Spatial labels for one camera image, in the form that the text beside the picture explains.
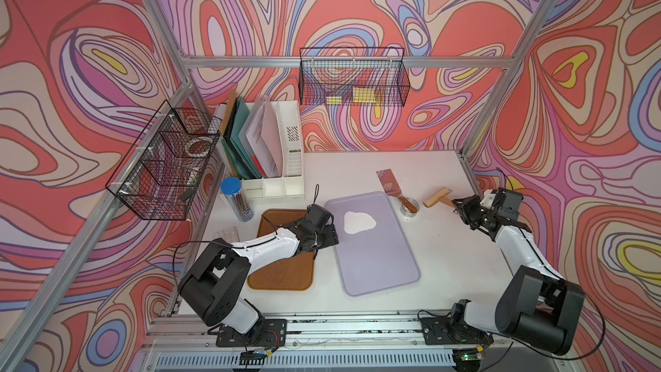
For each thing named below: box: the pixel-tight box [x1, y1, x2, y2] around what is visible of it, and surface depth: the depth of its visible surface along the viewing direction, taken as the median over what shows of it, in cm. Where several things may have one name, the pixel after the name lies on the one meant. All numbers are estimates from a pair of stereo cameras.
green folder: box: [229, 96, 263, 180], surface depth 93 cm
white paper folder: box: [245, 95, 284, 178], surface depth 96 cm
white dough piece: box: [344, 210, 377, 235], surface depth 98 cm
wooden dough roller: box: [422, 186, 454, 209], surface depth 97 cm
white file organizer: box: [220, 99, 305, 200], surface depth 100 cm
